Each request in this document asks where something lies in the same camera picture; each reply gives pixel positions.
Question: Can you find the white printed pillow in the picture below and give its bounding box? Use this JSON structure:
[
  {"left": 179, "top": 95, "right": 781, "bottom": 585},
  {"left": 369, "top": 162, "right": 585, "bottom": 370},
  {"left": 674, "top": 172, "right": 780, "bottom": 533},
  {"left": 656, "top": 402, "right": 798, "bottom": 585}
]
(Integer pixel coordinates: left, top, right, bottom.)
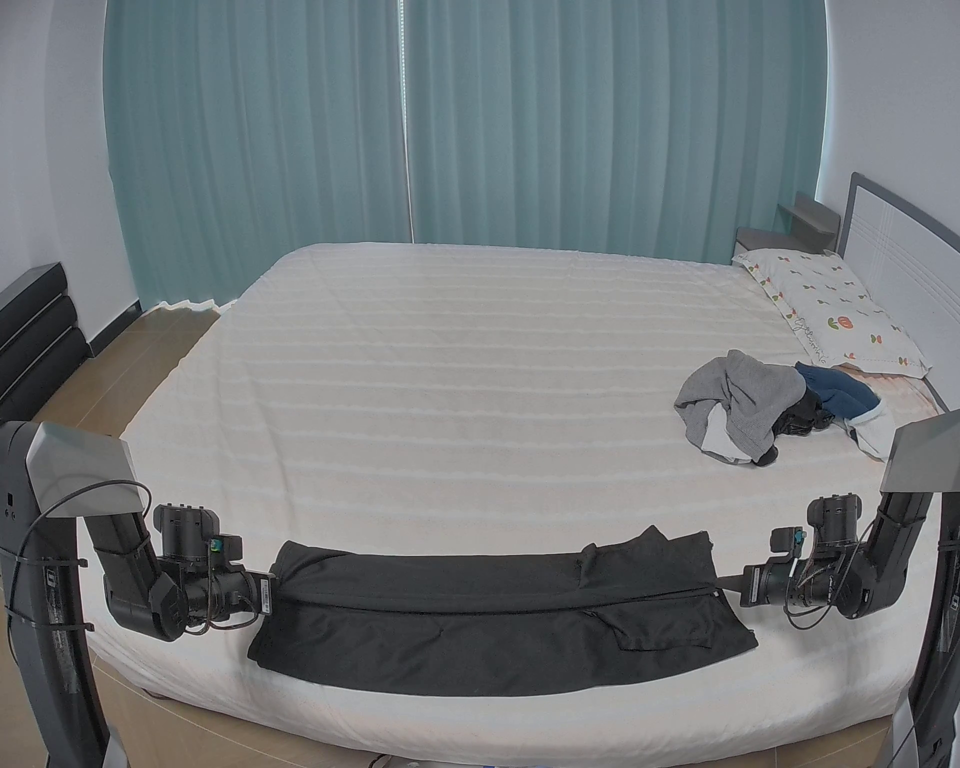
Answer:
[{"left": 731, "top": 247, "right": 933, "bottom": 375}]

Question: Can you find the pile of clothes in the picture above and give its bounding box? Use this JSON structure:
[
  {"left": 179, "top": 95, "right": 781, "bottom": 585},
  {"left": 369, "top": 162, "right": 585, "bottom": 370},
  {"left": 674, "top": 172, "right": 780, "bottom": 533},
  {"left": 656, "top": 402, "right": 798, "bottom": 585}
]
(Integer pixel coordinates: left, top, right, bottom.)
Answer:
[{"left": 673, "top": 349, "right": 899, "bottom": 466}]

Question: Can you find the bed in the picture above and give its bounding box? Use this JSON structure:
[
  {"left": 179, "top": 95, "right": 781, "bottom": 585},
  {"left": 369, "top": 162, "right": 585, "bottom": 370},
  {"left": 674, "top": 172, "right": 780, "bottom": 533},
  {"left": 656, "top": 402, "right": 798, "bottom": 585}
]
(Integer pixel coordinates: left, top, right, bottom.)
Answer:
[{"left": 71, "top": 171, "right": 960, "bottom": 766}]

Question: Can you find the black cable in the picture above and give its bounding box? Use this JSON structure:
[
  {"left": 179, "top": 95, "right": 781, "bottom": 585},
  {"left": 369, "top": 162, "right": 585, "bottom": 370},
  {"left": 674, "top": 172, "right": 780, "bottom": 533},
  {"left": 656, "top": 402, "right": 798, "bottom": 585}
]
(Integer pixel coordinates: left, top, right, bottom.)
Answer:
[{"left": 28, "top": 482, "right": 153, "bottom": 556}]

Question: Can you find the black chest of drawers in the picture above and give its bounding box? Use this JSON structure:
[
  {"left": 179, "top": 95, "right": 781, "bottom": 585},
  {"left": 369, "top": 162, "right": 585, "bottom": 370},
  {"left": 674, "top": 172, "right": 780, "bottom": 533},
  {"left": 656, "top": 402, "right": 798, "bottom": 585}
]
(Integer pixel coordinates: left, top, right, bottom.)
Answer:
[{"left": 0, "top": 261, "right": 95, "bottom": 425}]

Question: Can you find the grey bedside table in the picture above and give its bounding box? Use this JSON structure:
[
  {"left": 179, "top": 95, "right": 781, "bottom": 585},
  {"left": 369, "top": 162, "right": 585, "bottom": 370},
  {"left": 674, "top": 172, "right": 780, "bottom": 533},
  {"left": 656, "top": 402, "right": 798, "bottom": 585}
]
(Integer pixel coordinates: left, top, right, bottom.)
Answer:
[{"left": 733, "top": 189, "right": 843, "bottom": 260}]

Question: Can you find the black T-shirt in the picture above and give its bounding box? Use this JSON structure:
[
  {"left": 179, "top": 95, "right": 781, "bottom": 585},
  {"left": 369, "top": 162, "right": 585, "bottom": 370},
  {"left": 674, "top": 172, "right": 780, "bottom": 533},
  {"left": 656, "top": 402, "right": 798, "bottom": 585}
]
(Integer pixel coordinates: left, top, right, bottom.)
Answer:
[{"left": 247, "top": 525, "right": 759, "bottom": 699}]

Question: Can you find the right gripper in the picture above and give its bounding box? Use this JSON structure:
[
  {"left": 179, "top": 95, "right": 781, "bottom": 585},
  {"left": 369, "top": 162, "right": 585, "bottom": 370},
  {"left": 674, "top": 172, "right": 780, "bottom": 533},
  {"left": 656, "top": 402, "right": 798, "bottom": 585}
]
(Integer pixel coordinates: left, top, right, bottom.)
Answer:
[{"left": 712, "top": 562, "right": 807, "bottom": 609}]

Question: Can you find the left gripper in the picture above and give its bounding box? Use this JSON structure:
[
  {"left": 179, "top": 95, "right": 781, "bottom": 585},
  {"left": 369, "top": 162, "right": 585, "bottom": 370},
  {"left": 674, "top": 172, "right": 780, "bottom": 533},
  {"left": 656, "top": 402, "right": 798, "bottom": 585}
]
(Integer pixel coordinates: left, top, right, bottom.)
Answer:
[{"left": 217, "top": 566, "right": 277, "bottom": 622}]

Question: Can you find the blue-green curtain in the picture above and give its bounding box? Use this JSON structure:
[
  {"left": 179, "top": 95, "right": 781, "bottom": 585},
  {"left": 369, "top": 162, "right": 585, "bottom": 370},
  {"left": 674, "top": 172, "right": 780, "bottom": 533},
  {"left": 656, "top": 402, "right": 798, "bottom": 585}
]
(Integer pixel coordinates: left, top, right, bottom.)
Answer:
[
  {"left": 405, "top": 0, "right": 830, "bottom": 264},
  {"left": 101, "top": 0, "right": 414, "bottom": 309}
]

